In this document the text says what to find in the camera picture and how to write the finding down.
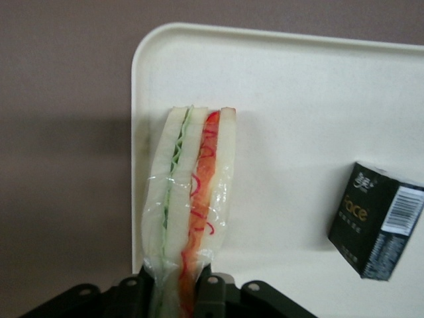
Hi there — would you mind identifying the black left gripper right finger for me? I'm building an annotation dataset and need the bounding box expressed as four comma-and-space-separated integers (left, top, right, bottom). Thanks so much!
194, 264, 319, 318

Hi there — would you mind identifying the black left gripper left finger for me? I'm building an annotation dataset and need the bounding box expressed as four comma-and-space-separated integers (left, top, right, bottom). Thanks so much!
15, 264, 157, 318

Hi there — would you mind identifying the triangle sandwich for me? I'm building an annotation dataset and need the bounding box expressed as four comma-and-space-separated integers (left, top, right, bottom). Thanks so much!
140, 105, 238, 318

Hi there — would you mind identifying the beige plastic tray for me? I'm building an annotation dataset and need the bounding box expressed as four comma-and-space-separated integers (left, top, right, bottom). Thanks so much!
130, 22, 424, 276

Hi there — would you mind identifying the black tissue pack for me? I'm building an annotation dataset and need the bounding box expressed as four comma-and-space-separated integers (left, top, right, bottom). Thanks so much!
328, 160, 424, 282

